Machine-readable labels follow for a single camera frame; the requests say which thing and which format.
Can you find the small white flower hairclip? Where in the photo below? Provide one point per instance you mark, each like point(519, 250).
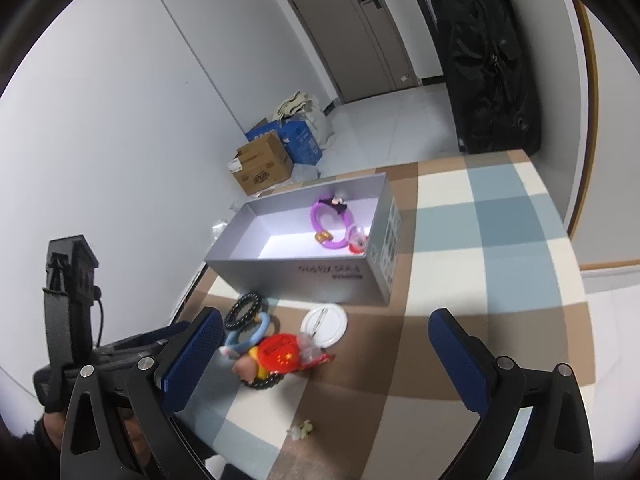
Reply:
point(300, 431)

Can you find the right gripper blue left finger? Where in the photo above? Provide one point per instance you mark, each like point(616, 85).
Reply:
point(182, 362)

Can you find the checkered plaid tablecloth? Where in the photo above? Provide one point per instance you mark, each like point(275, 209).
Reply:
point(480, 236)

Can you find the white plastic bag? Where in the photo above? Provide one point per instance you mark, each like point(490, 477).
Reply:
point(318, 124)

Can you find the pink clear charm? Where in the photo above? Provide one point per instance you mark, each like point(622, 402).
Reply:
point(357, 239)

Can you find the white round badge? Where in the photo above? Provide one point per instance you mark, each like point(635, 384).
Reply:
point(325, 325)

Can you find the grey cardboard storage box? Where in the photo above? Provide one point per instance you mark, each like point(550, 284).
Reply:
point(292, 245)

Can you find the black backpack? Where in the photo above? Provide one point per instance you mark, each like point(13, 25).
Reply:
point(489, 76)

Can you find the pink pig doll keychain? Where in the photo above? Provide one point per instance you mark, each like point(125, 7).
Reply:
point(248, 368)

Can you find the blue cardboard box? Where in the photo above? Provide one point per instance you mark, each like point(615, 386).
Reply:
point(296, 138)

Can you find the folded beige cloth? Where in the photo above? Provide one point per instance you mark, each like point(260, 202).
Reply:
point(299, 103)

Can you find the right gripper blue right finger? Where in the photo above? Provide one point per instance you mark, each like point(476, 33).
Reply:
point(466, 360)

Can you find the person's left hand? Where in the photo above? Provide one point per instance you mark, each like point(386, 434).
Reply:
point(95, 442)

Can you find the grey brown door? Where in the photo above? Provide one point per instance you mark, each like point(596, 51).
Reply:
point(359, 45)

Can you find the brown cardboard box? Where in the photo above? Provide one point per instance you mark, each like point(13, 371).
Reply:
point(260, 164)

